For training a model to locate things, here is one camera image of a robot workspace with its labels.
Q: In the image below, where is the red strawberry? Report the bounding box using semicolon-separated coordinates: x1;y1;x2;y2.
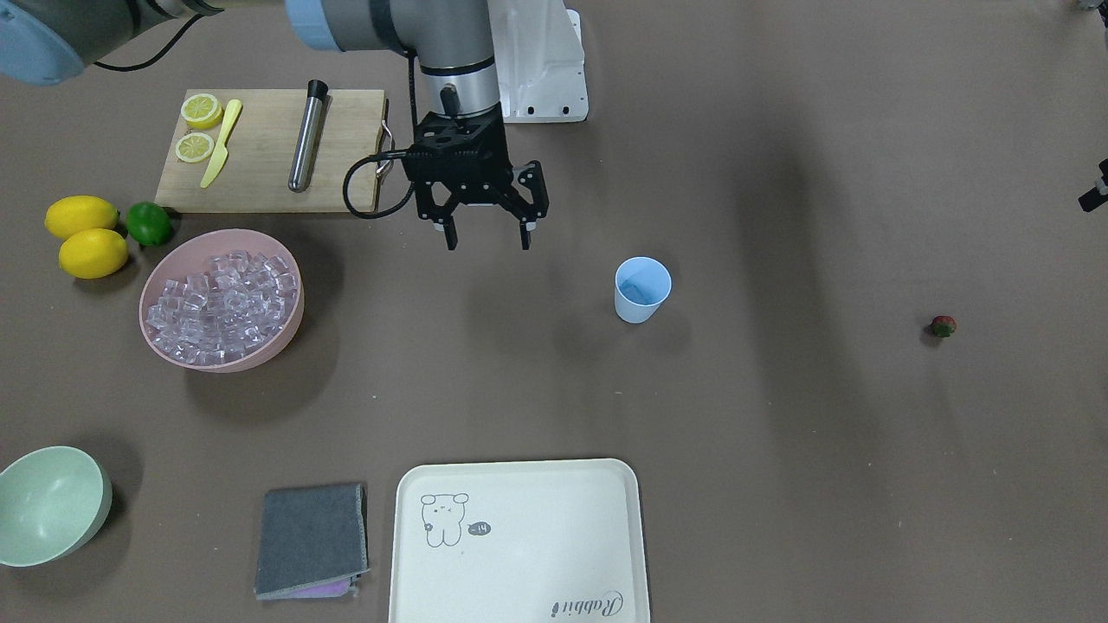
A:
927;315;957;339

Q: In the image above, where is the green lime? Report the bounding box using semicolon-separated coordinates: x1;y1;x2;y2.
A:
124;202;173;246

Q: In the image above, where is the lemon slice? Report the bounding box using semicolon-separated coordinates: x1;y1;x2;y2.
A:
179;93;224;130
174;132;216;164

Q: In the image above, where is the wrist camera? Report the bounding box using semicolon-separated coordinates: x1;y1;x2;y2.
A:
403;112;513;183

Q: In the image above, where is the green bowl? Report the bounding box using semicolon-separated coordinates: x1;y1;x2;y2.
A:
1;446;113;568

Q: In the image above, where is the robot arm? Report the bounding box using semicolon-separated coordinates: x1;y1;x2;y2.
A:
3;1;548;249

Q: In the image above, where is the yellow lemon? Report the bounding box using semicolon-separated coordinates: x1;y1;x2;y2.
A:
43;195;119;241
58;228;129;279

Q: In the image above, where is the light blue plastic cup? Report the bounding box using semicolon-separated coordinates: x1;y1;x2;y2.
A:
614;256;673;324

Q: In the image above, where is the steel muddler rod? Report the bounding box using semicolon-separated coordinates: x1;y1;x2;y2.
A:
287;80;329;193

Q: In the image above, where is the pink bowl of ice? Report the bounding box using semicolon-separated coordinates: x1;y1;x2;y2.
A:
139;228;306;372

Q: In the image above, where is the grey folded cloth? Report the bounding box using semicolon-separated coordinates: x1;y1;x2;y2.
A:
254;484;369;601

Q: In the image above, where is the cream rabbit tray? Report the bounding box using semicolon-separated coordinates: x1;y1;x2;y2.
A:
388;458;652;622

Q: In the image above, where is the yellow plastic knife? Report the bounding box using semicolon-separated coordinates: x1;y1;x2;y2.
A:
199;99;244;188

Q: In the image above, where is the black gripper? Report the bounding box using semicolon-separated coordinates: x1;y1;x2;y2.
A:
403;111;548;251

